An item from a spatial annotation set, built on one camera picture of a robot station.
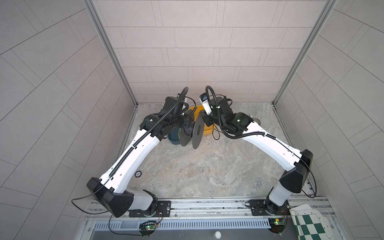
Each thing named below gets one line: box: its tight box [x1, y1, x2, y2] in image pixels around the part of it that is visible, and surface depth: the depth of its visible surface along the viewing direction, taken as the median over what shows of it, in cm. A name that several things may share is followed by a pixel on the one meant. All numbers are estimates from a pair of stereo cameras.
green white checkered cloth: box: [289, 204, 337, 240], surface depth 68 cm
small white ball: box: [215, 231, 222, 239], surface depth 60 cm
